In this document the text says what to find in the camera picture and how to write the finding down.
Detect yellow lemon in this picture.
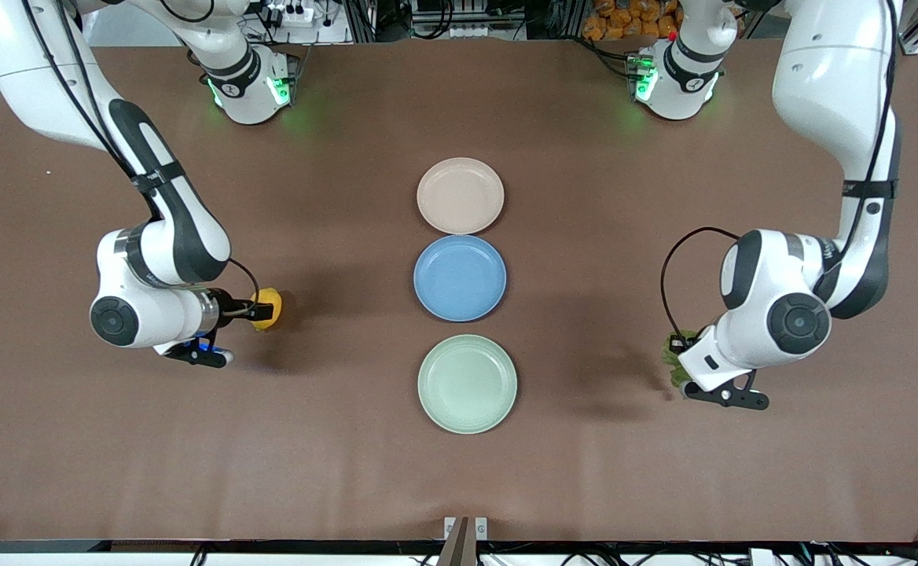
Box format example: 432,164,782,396
250,288,284,332

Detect green lettuce leaf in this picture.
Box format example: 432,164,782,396
661,329,700,394

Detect blue round plate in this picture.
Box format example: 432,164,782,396
413,234,508,322

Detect pale green round plate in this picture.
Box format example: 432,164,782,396
417,334,519,435

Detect beige round plate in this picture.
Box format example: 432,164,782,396
417,157,505,236

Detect white power strip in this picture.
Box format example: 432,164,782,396
261,4,317,27

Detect bag of orange items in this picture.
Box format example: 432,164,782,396
582,0,681,42

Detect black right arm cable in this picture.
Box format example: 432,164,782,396
23,0,261,317

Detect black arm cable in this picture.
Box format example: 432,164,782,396
23,0,261,317
660,0,900,343

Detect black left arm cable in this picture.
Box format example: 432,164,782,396
660,0,900,343

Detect small metal table bracket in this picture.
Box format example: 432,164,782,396
443,516,489,543

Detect grey camera stand post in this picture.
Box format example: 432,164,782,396
435,516,477,566

